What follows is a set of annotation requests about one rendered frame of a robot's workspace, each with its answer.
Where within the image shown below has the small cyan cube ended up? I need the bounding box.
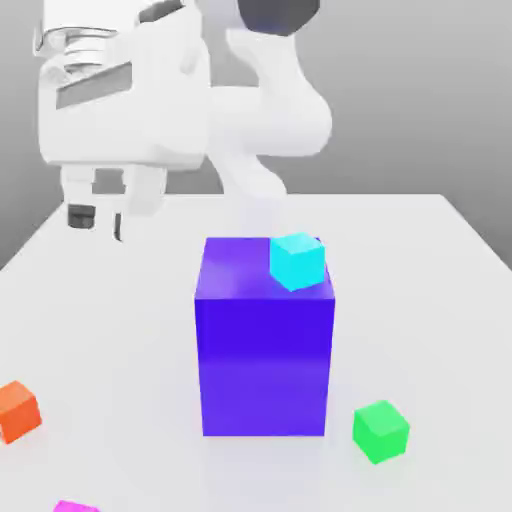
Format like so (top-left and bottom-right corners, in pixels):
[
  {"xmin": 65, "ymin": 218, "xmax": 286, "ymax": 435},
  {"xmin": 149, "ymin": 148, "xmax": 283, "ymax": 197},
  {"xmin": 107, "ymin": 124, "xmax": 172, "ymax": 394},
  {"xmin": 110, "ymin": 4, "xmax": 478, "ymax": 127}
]
[{"xmin": 269, "ymin": 232, "xmax": 326, "ymax": 293}]

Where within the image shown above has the large blue-violet box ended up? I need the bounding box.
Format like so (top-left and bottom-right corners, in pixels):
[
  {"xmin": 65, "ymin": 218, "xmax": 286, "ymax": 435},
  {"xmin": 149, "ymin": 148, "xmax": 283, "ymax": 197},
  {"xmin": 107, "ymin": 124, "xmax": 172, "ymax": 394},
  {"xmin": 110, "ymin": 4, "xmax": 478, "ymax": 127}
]
[{"xmin": 194, "ymin": 236, "xmax": 336, "ymax": 438}]

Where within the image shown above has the small magenta cube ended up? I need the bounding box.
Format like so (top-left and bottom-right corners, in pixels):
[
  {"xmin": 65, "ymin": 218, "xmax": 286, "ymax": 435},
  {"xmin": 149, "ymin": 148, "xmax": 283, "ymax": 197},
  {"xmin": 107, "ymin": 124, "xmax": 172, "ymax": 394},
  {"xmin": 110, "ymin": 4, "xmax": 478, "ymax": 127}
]
[{"xmin": 52, "ymin": 499, "xmax": 102, "ymax": 512}]

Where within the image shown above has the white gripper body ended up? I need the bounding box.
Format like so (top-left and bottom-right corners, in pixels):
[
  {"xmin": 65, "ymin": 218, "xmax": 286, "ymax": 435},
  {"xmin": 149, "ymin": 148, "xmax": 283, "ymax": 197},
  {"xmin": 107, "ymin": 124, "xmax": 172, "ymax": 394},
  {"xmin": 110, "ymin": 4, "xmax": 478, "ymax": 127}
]
[{"xmin": 37, "ymin": 15, "xmax": 212, "ymax": 172}]

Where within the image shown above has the small green cube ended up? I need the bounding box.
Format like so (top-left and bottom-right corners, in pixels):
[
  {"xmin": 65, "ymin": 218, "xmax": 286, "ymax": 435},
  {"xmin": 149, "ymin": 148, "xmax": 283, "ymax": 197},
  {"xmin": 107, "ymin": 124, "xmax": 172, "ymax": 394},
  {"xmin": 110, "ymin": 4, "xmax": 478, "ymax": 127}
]
[{"xmin": 351, "ymin": 399, "xmax": 412, "ymax": 466}]

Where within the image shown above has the small orange cube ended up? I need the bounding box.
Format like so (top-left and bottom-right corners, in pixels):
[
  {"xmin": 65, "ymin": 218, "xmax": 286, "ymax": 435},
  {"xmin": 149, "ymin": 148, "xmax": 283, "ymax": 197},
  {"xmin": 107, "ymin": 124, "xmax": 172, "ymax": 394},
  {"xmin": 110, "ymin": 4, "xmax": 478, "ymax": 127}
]
[{"xmin": 0, "ymin": 379, "xmax": 44, "ymax": 446}]

